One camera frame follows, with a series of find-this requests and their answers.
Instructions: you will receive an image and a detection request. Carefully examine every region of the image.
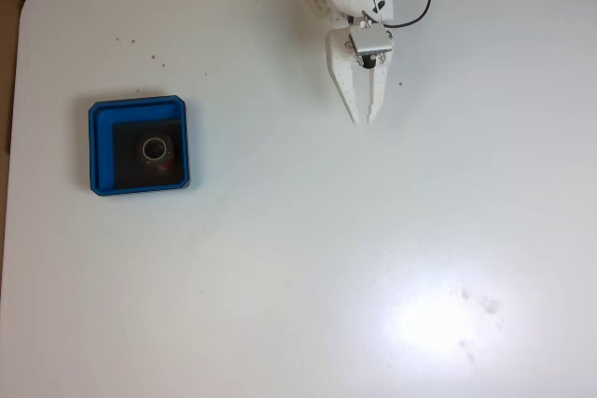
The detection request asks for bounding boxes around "blue box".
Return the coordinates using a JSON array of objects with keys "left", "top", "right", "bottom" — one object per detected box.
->
[{"left": 88, "top": 94, "right": 193, "bottom": 197}]

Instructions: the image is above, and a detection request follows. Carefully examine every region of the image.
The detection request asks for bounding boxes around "white camera box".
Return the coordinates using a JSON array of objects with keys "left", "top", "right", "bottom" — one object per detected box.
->
[{"left": 348, "top": 23, "right": 394, "bottom": 71}]

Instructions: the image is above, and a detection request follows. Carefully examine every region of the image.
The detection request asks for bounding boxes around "red tape roll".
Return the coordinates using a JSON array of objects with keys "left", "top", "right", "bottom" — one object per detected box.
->
[{"left": 135, "top": 130, "right": 178, "bottom": 174}]

